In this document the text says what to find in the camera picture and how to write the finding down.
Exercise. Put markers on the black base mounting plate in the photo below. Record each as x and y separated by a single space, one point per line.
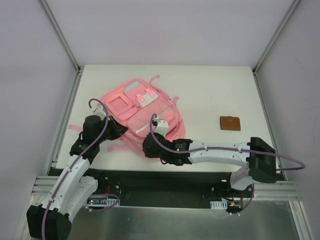
169 189

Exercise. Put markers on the right white cable duct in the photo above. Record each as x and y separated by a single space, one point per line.
219 205

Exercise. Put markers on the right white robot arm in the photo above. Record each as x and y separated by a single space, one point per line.
256 159

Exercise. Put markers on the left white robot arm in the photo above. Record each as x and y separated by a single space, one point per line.
52 218

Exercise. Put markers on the pink student backpack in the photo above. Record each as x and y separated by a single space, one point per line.
132 104

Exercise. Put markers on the brown leather wallet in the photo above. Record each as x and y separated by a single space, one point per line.
230 123

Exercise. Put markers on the left white cable duct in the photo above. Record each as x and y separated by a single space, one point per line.
101 202

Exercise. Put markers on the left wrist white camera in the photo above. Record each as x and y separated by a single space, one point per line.
99 111

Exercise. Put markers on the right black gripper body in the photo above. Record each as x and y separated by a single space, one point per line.
149 146

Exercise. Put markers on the white cable duct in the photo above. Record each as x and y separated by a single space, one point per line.
219 205
101 202

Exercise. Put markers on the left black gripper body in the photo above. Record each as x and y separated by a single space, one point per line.
118 128

